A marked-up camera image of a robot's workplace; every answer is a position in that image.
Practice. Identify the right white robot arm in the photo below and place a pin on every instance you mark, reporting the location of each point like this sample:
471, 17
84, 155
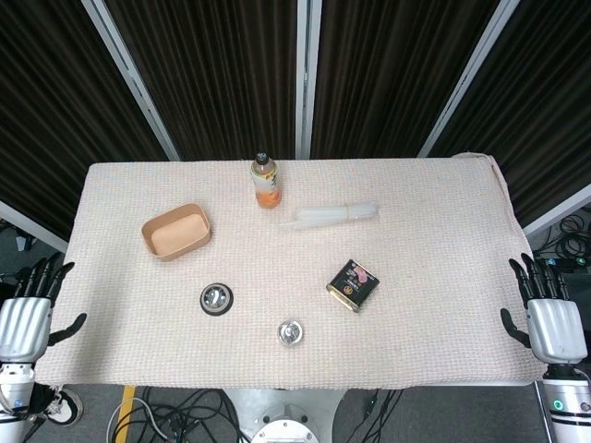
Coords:
570, 406

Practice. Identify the white metal frame post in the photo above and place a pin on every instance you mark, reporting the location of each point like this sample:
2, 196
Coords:
302, 78
32, 228
464, 78
558, 210
129, 78

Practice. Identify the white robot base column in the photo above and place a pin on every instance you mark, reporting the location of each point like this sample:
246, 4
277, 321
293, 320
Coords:
281, 410

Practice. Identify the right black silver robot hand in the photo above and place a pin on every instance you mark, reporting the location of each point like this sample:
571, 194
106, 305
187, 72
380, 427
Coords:
554, 327

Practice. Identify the orange drink plastic bottle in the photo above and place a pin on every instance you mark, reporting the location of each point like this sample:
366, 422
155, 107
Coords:
268, 189

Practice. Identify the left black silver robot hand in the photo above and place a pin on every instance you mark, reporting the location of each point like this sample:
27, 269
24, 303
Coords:
23, 327

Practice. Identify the black white sneaker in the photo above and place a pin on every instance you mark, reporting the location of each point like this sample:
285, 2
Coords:
64, 408

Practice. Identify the black-rimmed round metal cap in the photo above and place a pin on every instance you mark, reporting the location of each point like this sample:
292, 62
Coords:
216, 299

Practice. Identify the black gold luncheon meat can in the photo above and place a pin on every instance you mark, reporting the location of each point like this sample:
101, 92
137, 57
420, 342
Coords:
353, 286

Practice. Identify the beige waffle-weave tablecloth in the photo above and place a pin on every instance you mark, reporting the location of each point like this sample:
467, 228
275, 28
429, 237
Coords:
415, 332

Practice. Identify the black curtain panel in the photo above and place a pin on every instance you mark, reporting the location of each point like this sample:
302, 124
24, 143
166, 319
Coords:
392, 78
46, 115
545, 115
208, 78

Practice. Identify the brown kraft paper box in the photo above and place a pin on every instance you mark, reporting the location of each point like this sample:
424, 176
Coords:
177, 237

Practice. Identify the yellow floor tape strip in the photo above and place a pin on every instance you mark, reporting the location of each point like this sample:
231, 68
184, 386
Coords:
126, 403

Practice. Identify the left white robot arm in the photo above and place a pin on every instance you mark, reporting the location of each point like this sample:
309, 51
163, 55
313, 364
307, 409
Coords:
14, 392

